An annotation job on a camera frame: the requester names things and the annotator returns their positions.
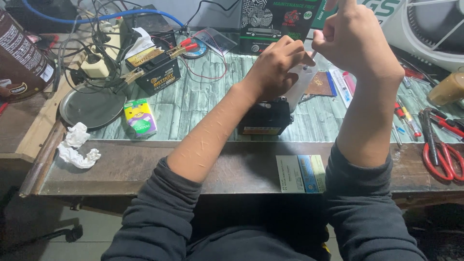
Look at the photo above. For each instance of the white fan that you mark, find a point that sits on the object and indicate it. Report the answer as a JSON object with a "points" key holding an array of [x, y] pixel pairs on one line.
{"points": [[427, 32]]}

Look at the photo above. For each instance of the red yellow screwdriver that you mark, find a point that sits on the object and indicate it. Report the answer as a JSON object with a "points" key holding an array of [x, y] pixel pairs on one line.
{"points": [[408, 119]]}

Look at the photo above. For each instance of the brown card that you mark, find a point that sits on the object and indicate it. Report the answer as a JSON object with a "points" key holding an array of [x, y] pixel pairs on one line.
{"points": [[319, 84]]}

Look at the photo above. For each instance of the blue flat strip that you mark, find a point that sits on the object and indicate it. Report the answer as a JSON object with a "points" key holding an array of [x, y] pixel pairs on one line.
{"points": [[331, 84]]}

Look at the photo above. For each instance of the brown tin can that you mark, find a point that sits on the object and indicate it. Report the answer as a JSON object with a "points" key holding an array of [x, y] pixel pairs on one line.
{"points": [[20, 61]]}

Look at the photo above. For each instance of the pink plastic stick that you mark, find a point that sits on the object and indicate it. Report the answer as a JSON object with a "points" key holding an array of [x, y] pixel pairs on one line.
{"points": [[350, 83]]}

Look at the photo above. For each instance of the white power strip with plugs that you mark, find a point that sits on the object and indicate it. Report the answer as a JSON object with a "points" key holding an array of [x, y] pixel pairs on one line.
{"points": [[98, 63]]}

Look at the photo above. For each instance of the black crocodile clamp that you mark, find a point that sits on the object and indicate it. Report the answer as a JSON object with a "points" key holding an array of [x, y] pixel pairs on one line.
{"points": [[130, 77]]}

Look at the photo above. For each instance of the black chair caster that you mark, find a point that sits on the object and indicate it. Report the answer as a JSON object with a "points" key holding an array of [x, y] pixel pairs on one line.
{"points": [[74, 234]]}

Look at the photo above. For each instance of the person's left hand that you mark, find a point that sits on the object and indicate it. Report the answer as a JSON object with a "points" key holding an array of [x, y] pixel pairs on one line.
{"points": [[270, 74]]}

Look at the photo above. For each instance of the clear plastic bottle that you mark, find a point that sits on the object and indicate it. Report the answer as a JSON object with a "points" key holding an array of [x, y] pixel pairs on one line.
{"points": [[302, 85]]}

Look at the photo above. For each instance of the green white carton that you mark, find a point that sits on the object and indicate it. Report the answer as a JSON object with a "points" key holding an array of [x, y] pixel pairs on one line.
{"points": [[384, 9]]}

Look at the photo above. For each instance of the person's right hand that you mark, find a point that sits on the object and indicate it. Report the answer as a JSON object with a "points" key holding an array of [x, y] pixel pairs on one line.
{"points": [[362, 43]]}

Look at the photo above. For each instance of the black battery with gold label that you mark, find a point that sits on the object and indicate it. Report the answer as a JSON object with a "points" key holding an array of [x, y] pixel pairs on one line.
{"points": [[156, 74]]}

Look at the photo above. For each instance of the clear plastic bag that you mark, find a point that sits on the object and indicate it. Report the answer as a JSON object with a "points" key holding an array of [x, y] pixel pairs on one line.
{"points": [[217, 40]]}

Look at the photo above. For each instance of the small white blue carton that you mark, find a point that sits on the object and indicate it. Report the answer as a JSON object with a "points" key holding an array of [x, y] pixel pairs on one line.
{"points": [[301, 174]]}

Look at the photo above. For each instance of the person's dark grey sweater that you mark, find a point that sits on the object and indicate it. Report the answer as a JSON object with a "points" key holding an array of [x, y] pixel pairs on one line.
{"points": [[163, 224]]}

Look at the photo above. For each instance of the black charger box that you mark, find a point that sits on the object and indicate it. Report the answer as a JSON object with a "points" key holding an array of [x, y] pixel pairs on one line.
{"points": [[147, 21]]}

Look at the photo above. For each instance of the white syringe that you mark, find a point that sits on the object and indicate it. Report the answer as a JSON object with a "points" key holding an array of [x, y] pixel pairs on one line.
{"points": [[312, 56]]}

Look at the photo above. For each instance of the round metal tray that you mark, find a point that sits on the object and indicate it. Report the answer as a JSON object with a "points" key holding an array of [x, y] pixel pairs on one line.
{"points": [[90, 107]]}

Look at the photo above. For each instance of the person's left fingers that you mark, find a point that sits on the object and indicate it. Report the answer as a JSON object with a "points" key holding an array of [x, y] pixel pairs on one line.
{"points": [[295, 49]]}

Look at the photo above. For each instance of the white tissue sheet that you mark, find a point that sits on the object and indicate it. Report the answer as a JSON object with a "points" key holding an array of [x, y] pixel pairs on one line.
{"points": [[141, 43]]}

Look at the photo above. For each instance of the roll of tape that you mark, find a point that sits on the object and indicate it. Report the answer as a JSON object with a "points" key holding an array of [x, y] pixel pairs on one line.
{"points": [[195, 50]]}

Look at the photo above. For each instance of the black battery carton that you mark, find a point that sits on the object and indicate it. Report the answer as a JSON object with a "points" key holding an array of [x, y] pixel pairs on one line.
{"points": [[268, 21]]}

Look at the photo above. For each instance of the red crocodile clamp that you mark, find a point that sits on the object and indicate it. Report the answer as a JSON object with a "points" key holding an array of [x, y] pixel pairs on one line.
{"points": [[185, 48]]}

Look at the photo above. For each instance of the crumpled white tissue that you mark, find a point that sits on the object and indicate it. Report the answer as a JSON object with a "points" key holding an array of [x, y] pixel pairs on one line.
{"points": [[76, 145]]}

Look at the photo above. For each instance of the plastic cup of coffee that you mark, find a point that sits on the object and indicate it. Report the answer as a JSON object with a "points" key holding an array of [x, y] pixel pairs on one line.
{"points": [[447, 89]]}

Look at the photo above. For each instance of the person's right fingers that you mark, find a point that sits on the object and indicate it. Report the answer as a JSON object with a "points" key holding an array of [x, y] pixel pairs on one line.
{"points": [[326, 36]]}

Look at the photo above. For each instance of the yellow green tissue pack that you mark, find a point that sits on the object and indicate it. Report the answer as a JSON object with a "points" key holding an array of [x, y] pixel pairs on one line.
{"points": [[140, 118]]}

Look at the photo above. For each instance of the small black battery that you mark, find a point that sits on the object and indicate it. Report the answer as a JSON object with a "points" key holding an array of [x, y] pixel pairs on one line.
{"points": [[264, 118]]}

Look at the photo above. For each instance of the packaged syringe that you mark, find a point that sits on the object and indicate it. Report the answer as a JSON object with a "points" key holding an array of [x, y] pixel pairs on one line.
{"points": [[341, 87]]}

